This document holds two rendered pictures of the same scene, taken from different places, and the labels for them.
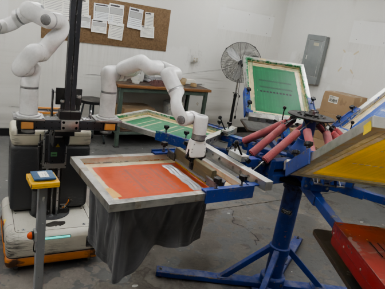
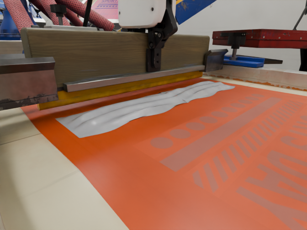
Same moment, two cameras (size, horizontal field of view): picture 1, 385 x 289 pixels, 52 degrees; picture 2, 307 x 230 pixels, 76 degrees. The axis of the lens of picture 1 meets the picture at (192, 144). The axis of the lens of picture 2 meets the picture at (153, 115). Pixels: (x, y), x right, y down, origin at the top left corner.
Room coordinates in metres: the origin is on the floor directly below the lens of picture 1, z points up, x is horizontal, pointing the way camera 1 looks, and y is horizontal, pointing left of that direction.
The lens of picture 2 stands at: (2.11, 0.34, 1.05)
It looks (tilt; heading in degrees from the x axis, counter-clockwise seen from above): 22 degrees down; 259
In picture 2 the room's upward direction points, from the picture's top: 1 degrees clockwise
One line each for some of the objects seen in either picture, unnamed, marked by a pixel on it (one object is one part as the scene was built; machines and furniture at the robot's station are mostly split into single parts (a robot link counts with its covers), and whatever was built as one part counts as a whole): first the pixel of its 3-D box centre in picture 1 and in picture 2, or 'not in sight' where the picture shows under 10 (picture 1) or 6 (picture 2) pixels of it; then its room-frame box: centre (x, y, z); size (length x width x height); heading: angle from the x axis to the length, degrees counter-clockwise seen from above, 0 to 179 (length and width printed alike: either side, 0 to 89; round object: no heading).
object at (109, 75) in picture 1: (110, 78); not in sight; (2.33, 0.54, 1.37); 0.13 x 0.10 x 0.16; 155
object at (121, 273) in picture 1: (163, 235); not in sight; (1.74, 0.07, 0.74); 0.46 x 0.04 x 0.42; 124
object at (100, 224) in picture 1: (103, 222); not in sight; (1.78, 0.38, 0.74); 0.45 x 0.03 x 0.43; 34
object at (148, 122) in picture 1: (184, 120); not in sight; (2.93, 0.09, 1.05); 1.08 x 0.61 x 0.23; 64
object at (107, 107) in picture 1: (106, 104); not in sight; (2.34, 0.55, 1.21); 0.16 x 0.13 x 0.15; 30
